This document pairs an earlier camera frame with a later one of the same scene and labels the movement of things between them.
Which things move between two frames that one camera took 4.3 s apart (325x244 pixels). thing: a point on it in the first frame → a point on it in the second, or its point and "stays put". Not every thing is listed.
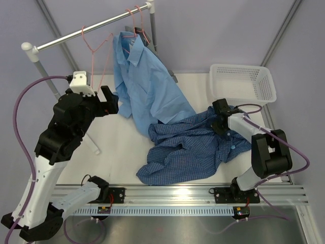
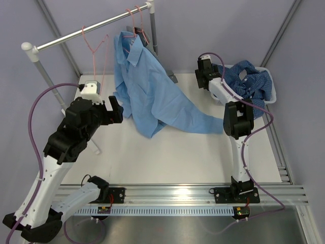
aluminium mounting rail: x=287 y=195 stays put
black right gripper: x=215 y=126 → x=198 y=76
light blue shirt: x=146 y=91 stays put
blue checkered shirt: x=190 y=152 → x=248 y=83
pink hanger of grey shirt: x=141 y=30 stays put
